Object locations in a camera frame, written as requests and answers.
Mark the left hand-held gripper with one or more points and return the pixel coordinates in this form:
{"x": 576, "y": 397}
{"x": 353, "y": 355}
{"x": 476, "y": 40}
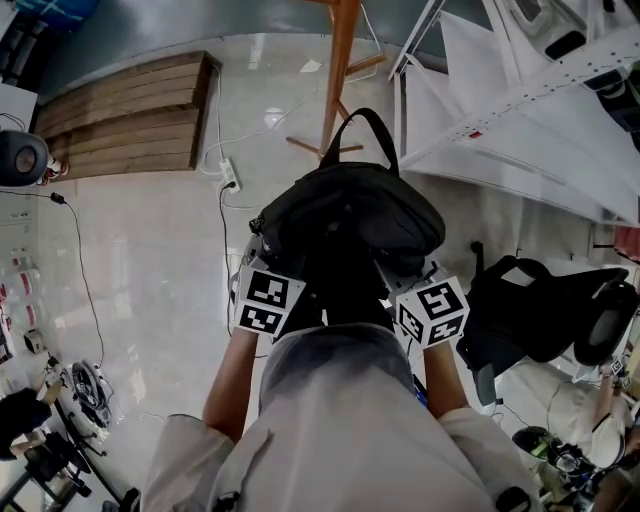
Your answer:
{"x": 265, "y": 305}

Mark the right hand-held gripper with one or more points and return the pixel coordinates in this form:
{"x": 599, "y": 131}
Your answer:
{"x": 435, "y": 310}

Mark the black backpack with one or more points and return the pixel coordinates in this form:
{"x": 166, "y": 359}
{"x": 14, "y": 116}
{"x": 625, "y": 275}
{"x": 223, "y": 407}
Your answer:
{"x": 350, "y": 210}

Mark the wooden coat stand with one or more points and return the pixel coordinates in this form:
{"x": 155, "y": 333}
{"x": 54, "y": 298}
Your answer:
{"x": 340, "y": 60}

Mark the black shoulder device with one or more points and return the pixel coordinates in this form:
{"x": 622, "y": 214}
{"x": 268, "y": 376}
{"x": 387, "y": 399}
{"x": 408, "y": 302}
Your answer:
{"x": 512, "y": 500}

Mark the person's right forearm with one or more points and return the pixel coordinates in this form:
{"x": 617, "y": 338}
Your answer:
{"x": 445, "y": 380}

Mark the person's left forearm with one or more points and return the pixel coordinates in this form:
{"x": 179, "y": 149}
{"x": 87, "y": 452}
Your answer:
{"x": 235, "y": 385}

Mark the black office chair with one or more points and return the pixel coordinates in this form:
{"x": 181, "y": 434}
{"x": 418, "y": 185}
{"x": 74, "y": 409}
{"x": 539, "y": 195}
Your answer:
{"x": 525, "y": 320}

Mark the white power strip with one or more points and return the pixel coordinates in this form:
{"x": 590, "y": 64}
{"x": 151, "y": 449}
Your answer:
{"x": 230, "y": 175}

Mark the person's white shirt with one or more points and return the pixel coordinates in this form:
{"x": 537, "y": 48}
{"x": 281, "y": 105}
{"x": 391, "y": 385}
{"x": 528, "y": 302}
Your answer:
{"x": 340, "y": 425}

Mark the black clip microphone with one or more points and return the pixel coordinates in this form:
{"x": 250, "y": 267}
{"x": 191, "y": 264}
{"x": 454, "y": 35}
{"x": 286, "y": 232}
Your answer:
{"x": 227, "y": 499}

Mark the stack of wooden pallets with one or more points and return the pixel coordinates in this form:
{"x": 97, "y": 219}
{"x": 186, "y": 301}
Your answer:
{"x": 125, "y": 120}

